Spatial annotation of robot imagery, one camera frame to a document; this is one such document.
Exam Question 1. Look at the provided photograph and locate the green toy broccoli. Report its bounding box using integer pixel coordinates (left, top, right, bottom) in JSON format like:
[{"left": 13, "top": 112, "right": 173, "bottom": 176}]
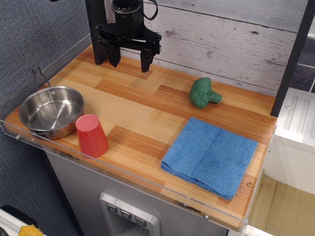
[{"left": 189, "top": 77, "right": 222, "bottom": 109}]

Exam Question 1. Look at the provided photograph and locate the clear acrylic table guard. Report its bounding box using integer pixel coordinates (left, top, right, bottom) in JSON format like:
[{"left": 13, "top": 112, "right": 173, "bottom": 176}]
[{"left": 1, "top": 121, "right": 268, "bottom": 231}]

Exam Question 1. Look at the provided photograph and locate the dark left support post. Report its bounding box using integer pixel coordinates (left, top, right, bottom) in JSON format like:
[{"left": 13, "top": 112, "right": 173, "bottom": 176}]
[{"left": 85, "top": 0, "right": 107, "bottom": 65}]

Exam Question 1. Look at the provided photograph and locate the white toy sink unit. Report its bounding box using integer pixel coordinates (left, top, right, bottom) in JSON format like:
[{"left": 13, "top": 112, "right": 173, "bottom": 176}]
[{"left": 263, "top": 88, "right": 315, "bottom": 194}]

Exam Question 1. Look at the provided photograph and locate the dark support post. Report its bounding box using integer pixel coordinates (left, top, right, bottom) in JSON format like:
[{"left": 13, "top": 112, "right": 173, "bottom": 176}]
[
  {"left": 85, "top": 0, "right": 107, "bottom": 65},
  {"left": 270, "top": 0, "right": 315, "bottom": 117}
]

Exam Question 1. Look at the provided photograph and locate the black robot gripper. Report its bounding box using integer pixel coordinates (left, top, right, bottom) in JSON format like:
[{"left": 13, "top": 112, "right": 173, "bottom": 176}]
[{"left": 96, "top": 11, "right": 161, "bottom": 73}]

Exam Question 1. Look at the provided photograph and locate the grey toy fridge cabinet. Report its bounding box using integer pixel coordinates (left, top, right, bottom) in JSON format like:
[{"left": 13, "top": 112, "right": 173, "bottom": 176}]
[{"left": 47, "top": 153, "right": 228, "bottom": 236}]

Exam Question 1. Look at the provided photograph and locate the stainless steel pan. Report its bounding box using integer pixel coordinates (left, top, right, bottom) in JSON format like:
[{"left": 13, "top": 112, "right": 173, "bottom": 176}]
[{"left": 19, "top": 81, "right": 85, "bottom": 140}]

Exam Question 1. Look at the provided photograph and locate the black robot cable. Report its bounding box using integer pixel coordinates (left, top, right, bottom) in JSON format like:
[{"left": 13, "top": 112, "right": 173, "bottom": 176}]
[{"left": 140, "top": 0, "right": 158, "bottom": 21}]

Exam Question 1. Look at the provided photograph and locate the red plastic cup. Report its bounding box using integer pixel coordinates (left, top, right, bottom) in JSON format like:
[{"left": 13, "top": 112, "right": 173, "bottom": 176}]
[{"left": 75, "top": 114, "right": 109, "bottom": 158}]

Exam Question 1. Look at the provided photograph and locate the blue rag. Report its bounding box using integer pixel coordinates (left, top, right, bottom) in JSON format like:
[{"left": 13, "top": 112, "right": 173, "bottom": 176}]
[{"left": 161, "top": 118, "right": 258, "bottom": 200}]

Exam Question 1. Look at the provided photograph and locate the dark right support post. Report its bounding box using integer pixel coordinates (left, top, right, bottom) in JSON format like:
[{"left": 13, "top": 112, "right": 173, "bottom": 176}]
[{"left": 270, "top": 0, "right": 315, "bottom": 117}]

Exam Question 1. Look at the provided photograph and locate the yellow object at corner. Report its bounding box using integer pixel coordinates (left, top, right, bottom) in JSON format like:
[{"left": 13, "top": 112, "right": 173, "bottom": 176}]
[{"left": 18, "top": 225, "right": 44, "bottom": 236}]

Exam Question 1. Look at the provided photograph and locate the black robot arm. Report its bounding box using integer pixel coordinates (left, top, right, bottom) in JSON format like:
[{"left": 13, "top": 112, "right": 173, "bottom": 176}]
[{"left": 96, "top": 0, "right": 161, "bottom": 73}]

